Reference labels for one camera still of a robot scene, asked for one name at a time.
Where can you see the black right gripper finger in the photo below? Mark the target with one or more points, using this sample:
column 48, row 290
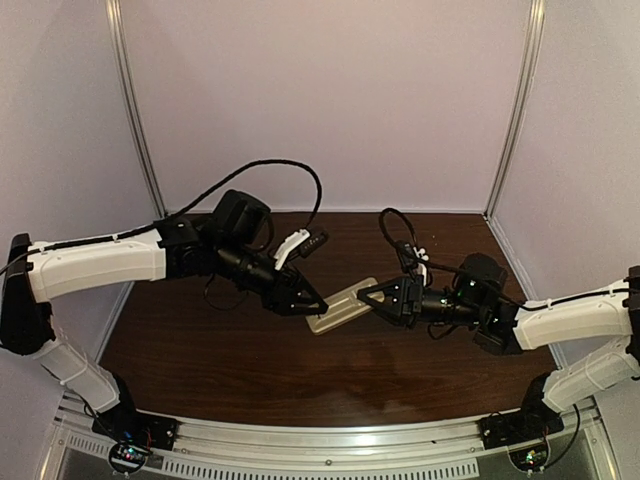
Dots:
column 395, row 314
column 386, row 294

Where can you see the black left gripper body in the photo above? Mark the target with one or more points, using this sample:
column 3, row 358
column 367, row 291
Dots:
column 232, row 266

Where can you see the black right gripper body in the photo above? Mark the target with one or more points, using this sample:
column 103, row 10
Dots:
column 416, row 309

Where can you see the white remote control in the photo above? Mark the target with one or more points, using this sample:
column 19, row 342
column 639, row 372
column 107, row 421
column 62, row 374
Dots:
column 343, row 307

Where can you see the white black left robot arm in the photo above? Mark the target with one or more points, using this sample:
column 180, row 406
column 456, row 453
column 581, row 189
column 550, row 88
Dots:
column 209, row 245

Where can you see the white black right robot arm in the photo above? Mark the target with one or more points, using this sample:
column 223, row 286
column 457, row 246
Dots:
column 503, row 326

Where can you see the right circuit board with LEDs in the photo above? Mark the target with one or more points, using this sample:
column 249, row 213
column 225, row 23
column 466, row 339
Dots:
column 529, row 458

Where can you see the circuit board with leds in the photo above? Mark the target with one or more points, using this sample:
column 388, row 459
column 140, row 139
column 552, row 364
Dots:
column 126, row 458
column 529, row 458

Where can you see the left circuit board with LEDs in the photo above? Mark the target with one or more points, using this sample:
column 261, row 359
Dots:
column 126, row 458

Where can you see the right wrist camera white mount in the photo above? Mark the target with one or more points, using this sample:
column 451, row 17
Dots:
column 413, row 260

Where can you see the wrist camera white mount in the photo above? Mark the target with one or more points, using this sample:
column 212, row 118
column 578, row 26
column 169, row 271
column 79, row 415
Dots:
column 301, row 243
column 413, row 260

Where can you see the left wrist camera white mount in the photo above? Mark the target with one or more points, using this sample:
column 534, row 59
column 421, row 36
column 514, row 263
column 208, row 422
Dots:
column 301, row 243

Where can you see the aluminium front rail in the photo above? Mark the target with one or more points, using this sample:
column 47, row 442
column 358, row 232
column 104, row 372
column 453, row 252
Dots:
column 450, row 449

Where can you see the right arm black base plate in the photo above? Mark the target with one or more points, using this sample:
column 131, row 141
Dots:
column 507, row 429

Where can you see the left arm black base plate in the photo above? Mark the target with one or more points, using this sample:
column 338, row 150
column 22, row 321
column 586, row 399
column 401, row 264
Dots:
column 145, row 432

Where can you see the right aluminium frame post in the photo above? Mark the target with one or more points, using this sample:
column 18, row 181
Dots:
column 531, row 50

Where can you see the aluminium frame post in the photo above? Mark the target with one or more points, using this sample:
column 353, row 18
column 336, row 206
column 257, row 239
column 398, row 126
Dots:
column 133, row 114
column 531, row 50

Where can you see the left aluminium frame post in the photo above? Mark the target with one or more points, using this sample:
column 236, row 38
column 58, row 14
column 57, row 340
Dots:
column 133, row 114

